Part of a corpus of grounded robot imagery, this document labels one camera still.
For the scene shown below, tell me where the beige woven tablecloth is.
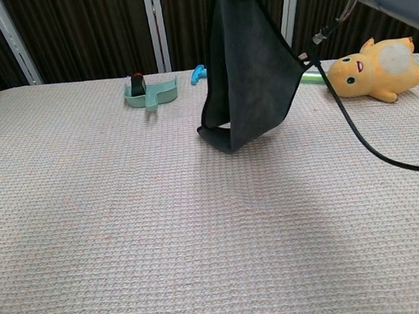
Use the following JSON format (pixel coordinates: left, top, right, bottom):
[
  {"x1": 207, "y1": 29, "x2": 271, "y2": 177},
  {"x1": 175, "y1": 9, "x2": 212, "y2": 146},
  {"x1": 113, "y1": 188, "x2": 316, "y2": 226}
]
[{"x1": 0, "y1": 52, "x2": 419, "y2": 314}]

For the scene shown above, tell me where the pink and grey cloth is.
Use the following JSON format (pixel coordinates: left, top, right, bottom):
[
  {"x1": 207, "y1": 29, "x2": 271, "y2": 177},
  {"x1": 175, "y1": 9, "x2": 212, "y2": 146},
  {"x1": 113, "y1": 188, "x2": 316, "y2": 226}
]
[{"x1": 187, "y1": 0, "x2": 317, "y2": 157}]

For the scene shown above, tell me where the white metal frame post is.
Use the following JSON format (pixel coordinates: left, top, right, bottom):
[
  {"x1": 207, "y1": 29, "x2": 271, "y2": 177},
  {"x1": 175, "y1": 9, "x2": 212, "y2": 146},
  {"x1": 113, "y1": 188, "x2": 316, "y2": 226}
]
[
  {"x1": 273, "y1": 0, "x2": 306, "y2": 64},
  {"x1": 142, "y1": 0, "x2": 173, "y2": 75},
  {"x1": 0, "y1": 0, "x2": 44, "y2": 88}
]

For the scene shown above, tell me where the yellow plush toy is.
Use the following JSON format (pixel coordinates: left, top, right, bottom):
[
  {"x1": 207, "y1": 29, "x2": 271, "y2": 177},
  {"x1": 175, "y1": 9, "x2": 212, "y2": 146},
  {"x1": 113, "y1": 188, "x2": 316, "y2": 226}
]
[{"x1": 325, "y1": 34, "x2": 419, "y2": 108}]

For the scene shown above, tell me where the green and blue toy pump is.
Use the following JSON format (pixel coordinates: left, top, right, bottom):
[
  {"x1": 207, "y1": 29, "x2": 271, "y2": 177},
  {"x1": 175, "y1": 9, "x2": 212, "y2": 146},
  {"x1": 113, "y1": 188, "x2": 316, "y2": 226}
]
[{"x1": 189, "y1": 55, "x2": 331, "y2": 95}]

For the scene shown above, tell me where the teal plastic dustpan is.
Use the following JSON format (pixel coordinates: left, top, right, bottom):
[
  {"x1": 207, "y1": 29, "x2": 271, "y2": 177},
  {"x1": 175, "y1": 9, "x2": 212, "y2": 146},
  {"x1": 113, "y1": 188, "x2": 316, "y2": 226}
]
[{"x1": 123, "y1": 75, "x2": 181, "y2": 114}]

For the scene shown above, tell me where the black toy with red cap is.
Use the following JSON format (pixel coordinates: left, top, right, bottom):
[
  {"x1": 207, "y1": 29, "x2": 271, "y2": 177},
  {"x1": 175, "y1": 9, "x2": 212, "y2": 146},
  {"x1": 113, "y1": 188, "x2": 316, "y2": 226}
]
[{"x1": 129, "y1": 72, "x2": 148, "y2": 97}]

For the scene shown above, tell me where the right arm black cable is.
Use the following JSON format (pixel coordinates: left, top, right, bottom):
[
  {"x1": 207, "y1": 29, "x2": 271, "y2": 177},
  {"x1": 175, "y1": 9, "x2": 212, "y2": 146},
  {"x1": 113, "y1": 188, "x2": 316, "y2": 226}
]
[{"x1": 297, "y1": 0, "x2": 419, "y2": 182}]

